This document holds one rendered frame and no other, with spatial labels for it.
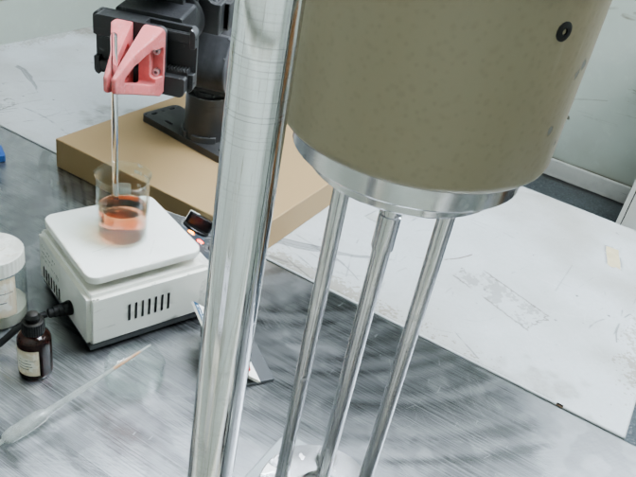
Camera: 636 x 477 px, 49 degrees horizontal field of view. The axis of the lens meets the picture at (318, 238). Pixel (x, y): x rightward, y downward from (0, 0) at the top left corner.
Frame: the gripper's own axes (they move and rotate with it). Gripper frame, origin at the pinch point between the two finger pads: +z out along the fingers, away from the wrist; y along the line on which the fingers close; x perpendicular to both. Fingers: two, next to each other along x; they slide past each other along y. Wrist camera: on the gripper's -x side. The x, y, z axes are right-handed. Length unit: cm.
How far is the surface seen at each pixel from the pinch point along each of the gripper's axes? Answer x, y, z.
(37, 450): 23.5, 1.9, 21.9
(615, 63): 68, 126, -260
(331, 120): -17.7, 21.6, 35.6
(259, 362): 23.9, 17.4, 6.4
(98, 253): 15.5, 0.4, 5.0
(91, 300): 17.6, 1.4, 9.3
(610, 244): 26, 62, -35
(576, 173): 122, 128, -255
